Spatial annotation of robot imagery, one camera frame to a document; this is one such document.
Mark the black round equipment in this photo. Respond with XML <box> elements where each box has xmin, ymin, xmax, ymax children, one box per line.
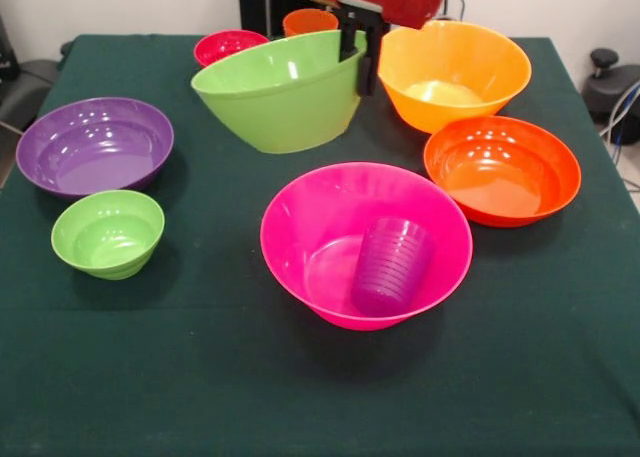
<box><xmin>582</xmin><ymin>48</ymin><xmax>640</xmax><ymax>124</ymax></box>

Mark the large green bowl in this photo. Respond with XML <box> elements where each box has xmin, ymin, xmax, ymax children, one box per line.
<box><xmin>190</xmin><ymin>29</ymin><xmax>369</xmax><ymax>155</ymax></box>

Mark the grey blue cable bundle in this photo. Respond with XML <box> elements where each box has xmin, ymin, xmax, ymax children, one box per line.
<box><xmin>599</xmin><ymin>79</ymin><xmax>640</xmax><ymax>148</ymax></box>

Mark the pink bowl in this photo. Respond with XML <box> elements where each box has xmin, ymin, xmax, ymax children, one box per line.
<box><xmin>259</xmin><ymin>161</ymin><xmax>474</xmax><ymax>332</ymax></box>

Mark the yellow bowl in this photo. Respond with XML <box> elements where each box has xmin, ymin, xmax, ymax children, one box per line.
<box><xmin>377</xmin><ymin>20</ymin><xmax>533</xmax><ymax>135</ymax></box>

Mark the red bowl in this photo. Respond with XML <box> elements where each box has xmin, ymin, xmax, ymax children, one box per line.
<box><xmin>193</xmin><ymin>29</ymin><xmax>271</xmax><ymax>69</ymax></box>

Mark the dark green tablecloth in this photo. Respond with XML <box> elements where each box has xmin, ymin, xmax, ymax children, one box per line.
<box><xmin>0</xmin><ymin>34</ymin><xmax>640</xmax><ymax>457</ymax></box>

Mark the purple cup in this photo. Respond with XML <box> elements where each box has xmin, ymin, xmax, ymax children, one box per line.
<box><xmin>349</xmin><ymin>216</ymin><xmax>437</xmax><ymax>318</ymax></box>

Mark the dark grey chair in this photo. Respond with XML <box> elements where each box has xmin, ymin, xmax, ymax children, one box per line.
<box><xmin>0</xmin><ymin>11</ymin><xmax>74</xmax><ymax>133</ymax></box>

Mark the small green bowl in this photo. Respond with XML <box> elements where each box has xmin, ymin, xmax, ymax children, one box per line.
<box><xmin>50</xmin><ymin>189</ymin><xmax>166</xmax><ymax>281</ymax></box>

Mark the orange cup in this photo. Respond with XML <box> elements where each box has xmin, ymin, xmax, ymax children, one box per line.
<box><xmin>282</xmin><ymin>8</ymin><xmax>340</xmax><ymax>39</ymax></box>

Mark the orange bowl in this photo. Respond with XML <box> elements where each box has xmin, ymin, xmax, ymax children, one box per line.
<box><xmin>423</xmin><ymin>115</ymin><xmax>583</xmax><ymax>228</ymax></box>

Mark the purple bowl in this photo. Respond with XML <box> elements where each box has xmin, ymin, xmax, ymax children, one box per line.
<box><xmin>15</xmin><ymin>96</ymin><xmax>175</xmax><ymax>201</ymax></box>

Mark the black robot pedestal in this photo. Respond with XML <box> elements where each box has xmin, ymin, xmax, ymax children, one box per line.
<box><xmin>237</xmin><ymin>0</ymin><xmax>341</xmax><ymax>38</ymax></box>

